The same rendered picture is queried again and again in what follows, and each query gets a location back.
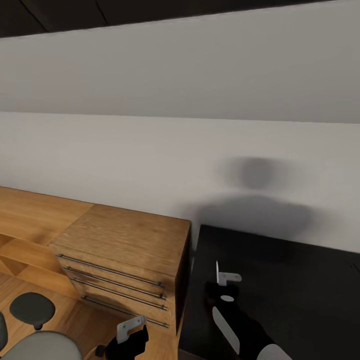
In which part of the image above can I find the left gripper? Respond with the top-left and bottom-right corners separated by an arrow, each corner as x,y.
105,325 -> 149,360

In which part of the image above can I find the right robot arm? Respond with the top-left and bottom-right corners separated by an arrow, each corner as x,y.
205,272 -> 293,360

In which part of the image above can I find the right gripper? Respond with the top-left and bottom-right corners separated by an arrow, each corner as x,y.
205,281 -> 239,302

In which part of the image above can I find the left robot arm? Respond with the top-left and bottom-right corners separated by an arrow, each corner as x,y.
105,314 -> 149,360

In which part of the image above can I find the swivel chair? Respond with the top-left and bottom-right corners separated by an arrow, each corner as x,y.
0,292 -> 106,360

